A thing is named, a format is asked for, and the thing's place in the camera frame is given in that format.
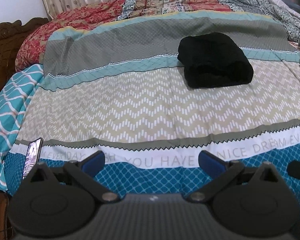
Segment patterned teal beige bedsheet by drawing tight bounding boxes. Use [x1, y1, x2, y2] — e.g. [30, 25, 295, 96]
[4, 10, 300, 201]

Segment black gripper tip at right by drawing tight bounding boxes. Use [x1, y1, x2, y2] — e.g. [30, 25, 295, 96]
[287, 160, 300, 180]

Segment crumpled grey patterned cloth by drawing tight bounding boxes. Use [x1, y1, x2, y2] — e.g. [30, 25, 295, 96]
[216, 0, 300, 63]

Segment red floral patchwork quilt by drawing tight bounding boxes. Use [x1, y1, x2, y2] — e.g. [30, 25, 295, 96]
[15, 0, 231, 72]

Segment black smartphone with lit screen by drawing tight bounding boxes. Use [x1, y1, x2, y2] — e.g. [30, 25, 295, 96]
[22, 137, 44, 179]

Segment teal wave pattern pillow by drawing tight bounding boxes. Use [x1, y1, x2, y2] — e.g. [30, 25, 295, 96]
[0, 64, 44, 191]

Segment carved wooden headboard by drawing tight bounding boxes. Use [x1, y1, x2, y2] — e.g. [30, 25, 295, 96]
[0, 17, 48, 91]

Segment black pants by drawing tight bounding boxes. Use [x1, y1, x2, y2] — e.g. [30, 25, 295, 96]
[178, 32, 254, 89]

